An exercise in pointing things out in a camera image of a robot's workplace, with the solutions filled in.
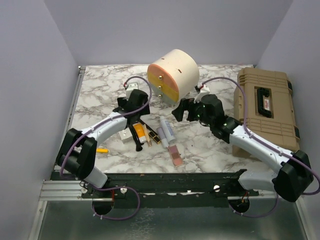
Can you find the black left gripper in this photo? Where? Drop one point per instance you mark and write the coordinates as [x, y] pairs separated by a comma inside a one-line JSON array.
[[122, 102]]

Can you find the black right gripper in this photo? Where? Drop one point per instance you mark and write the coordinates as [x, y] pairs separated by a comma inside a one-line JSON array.
[[185, 104]]

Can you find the cream round drawer organizer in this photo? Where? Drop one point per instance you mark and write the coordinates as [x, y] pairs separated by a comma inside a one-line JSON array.
[[173, 76]]

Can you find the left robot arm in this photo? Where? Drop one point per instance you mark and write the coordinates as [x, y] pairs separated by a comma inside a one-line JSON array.
[[77, 153]]

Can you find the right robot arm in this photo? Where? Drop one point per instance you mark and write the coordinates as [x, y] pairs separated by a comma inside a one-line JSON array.
[[292, 170]]

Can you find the angled black makeup brush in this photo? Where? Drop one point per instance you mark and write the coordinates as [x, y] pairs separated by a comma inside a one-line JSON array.
[[147, 126]]

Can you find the orange sunscreen tube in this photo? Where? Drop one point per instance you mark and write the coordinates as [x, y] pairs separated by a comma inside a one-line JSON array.
[[140, 132]]

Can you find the white silver small box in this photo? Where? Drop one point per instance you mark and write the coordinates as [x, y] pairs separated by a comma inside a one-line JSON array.
[[125, 136]]

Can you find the white blue tube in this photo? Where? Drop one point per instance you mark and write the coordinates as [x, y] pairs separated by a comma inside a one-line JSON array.
[[167, 129]]

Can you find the black gold lipstick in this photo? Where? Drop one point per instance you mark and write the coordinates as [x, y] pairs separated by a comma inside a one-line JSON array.
[[154, 136]]

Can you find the gold cream tube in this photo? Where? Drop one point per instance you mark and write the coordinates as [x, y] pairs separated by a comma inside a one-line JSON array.
[[147, 135]]

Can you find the lavender white bottle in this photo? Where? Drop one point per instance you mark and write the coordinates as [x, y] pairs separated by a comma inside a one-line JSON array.
[[162, 137]]

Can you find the rose gold eyeshadow palette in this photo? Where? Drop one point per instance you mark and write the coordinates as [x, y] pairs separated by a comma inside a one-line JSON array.
[[175, 156]]

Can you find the yellow small tube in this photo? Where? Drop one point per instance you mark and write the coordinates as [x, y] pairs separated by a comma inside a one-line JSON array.
[[102, 150]]

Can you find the tan plastic tool case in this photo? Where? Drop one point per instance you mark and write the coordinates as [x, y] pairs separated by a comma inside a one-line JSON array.
[[264, 102]]

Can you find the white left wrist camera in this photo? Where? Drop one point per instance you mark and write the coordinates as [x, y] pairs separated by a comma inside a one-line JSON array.
[[129, 87]]

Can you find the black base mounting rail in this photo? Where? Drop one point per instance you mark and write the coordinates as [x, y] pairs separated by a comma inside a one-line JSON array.
[[161, 190]]

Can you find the aluminium frame rail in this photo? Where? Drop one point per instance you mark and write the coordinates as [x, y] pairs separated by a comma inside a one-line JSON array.
[[60, 190]]

